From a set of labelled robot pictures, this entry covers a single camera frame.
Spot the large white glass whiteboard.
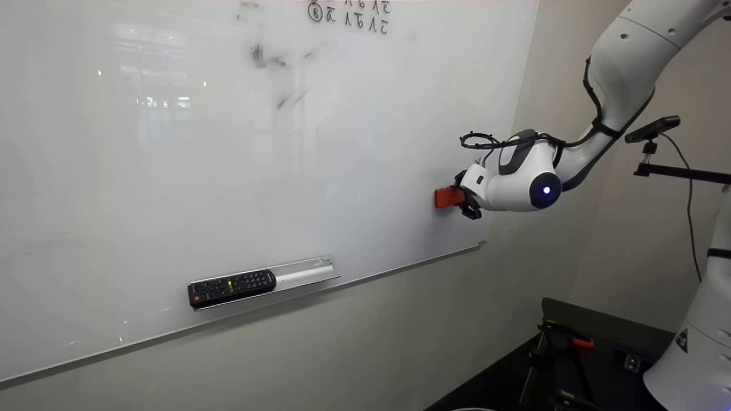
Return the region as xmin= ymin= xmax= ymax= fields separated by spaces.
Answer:
xmin=0 ymin=0 xmax=542 ymax=383

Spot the black camera stand bar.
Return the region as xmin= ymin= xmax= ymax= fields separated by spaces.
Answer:
xmin=633 ymin=140 xmax=731 ymax=185

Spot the orange felt eraser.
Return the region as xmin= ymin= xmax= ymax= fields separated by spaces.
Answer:
xmin=431 ymin=185 xmax=467 ymax=212

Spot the black clamp with red handle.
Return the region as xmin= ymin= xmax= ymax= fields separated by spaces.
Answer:
xmin=521 ymin=317 xmax=603 ymax=411

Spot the black remote control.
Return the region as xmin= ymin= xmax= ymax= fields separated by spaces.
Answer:
xmin=185 ymin=267 xmax=278 ymax=310

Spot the thin camera cable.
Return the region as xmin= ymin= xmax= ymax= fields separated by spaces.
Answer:
xmin=660 ymin=132 xmax=705 ymax=285

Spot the black exterior camera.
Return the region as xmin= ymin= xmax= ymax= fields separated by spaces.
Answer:
xmin=624 ymin=112 xmax=683 ymax=146

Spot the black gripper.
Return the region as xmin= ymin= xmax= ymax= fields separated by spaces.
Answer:
xmin=455 ymin=170 xmax=483 ymax=221

